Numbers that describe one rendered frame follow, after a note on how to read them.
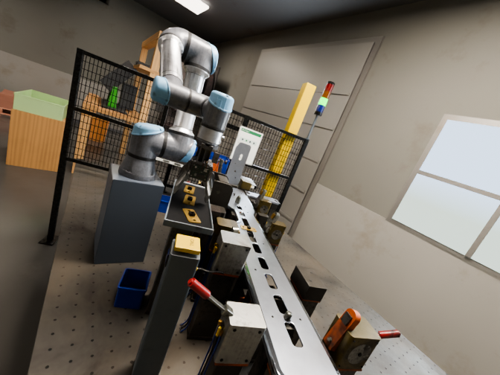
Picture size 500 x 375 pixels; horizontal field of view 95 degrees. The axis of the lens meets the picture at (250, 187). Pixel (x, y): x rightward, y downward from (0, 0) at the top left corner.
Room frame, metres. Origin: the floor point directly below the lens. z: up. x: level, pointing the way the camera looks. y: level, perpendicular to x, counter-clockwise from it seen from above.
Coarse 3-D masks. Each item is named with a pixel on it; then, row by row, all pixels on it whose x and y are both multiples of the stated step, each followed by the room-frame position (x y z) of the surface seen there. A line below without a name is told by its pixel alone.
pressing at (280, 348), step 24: (240, 192) 1.65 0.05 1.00; (240, 216) 1.20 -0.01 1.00; (264, 240) 1.01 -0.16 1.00; (264, 288) 0.67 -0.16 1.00; (288, 288) 0.72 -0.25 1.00; (264, 312) 0.56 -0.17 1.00; (264, 336) 0.48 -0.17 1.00; (288, 336) 0.51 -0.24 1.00; (312, 336) 0.54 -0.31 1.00; (288, 360) 0.44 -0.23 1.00; (312, 360) 0.47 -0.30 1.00
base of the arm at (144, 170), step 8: (128, 152) 0.92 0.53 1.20; (128, 160) 0.91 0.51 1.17; (136, 160) 0.91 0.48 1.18; (144, 160) 0.92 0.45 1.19; (152, 160) 0.95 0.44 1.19; (120, 168) 0.90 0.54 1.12; (128, 168) 0.90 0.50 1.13; (136, 168) 0.90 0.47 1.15; (144, 168) 0.92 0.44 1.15; (152, 168) 0.96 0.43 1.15; (128, 176) 0.89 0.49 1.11; (136, 176) 0.90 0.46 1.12; (144, 176) 0.92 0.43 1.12; (152, 176) 0.95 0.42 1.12
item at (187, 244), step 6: (180, 234) 0.52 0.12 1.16; (180, 240) 0.49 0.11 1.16; (186, 240) 0.50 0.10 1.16; (192, 240) 0.51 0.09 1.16; (198, 240) 0.52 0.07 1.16; (174, 246) 0.48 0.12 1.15; (180, 246) 0.47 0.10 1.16; (186, 246) 0.48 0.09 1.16; (192, 246) 0.49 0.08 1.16; (198, 246) 0.50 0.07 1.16; (186, 252) 0.47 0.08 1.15; (192, 252) 0.48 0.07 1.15; (198, 252) 0.48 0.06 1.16
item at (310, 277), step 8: (296, 272) 0.82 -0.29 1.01; (304, 272) 0.81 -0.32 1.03; (312, 272) 0.83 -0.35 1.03; (296, 280) 0.80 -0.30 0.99; (304, 280) 0.76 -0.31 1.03; (312, 280) 0.78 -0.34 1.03; (320, 280) 0.80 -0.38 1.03; (296, 288) 0.78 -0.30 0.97; (304, 288) 0.74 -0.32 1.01; (312, 288) 0.73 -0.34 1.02; (320, 288) 0.74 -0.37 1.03; (304, 296) 0.73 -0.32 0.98; (312, 296) 0.74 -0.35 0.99; (320, 296) 0.75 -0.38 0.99; (304, 304) 0.74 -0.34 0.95; (312, 304) 0.75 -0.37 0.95; (296, 336) 0.75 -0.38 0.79
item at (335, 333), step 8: (344, 312) 0.57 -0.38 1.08; (352, 312) 0.56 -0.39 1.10; (344, 320) 0.55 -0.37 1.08; (352, 320) 0.55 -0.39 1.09; (360, 320) 0.55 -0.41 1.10; (336, 328) 0.56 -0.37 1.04; (344, 328) 0.54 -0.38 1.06; (352, 328) 0.54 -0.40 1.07; (328, 336) 0.56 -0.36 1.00; (336, 336) 0.55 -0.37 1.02; (328, 344) 0.55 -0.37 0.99; (336, 344) 0.54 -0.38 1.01
